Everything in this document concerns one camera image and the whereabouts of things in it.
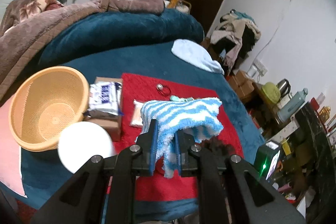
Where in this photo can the brown quilted blanket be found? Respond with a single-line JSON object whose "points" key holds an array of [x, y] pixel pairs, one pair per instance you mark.
{"points": [[21, 43]]}

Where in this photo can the blue white tissue pack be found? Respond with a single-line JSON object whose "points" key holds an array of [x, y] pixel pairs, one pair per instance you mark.
{"points": [[105, 97]]}

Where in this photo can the yellow green bowl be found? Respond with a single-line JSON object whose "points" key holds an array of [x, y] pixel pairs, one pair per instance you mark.
{"points": [[272, 92]]}

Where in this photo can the blue white striped towel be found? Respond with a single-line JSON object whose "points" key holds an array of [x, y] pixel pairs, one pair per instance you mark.
{"points": [[198, 118]]}

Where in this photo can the white power strip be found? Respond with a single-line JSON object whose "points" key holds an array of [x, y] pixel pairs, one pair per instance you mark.
{"points": [[262, 70]]}

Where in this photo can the steel electric kettle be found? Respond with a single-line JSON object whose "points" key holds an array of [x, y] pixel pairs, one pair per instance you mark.
{"points": [[284, 87]]}

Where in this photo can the light blue folded cloth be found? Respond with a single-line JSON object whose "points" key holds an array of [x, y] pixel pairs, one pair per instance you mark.
{"points": [[196, 55]]}

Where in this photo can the light green thermos bottle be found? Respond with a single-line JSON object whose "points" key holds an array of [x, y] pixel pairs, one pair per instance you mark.
{"points": [[293, 105]]}

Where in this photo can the pile of clothes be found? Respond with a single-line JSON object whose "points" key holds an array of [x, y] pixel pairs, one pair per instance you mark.
{"points": [[234, 37]]}

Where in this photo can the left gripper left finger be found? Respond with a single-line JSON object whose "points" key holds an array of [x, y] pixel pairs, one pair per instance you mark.
{"points": [[148, 142]]}

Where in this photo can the brown cardboard box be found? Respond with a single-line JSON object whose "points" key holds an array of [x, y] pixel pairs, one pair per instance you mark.
{"points": [[111, 126]]}

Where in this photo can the cotton swab packet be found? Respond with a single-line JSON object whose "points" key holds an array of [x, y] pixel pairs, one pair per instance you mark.
{"points": [[136, 120]]}

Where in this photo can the red fuzzy mat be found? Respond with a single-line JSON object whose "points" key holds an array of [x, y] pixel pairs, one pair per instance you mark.
{"points": [[166, 184]]}

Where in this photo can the pink sheet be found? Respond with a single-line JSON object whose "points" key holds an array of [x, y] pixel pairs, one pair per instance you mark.
{"points": [[10, 169]]}

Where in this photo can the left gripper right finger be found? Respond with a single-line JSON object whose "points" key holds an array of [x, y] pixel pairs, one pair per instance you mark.
{"points": [[187, 153]]}

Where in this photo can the orange plastic mesh basket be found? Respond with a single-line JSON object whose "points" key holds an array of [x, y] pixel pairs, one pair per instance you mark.
{"points": [[45, 104]]}

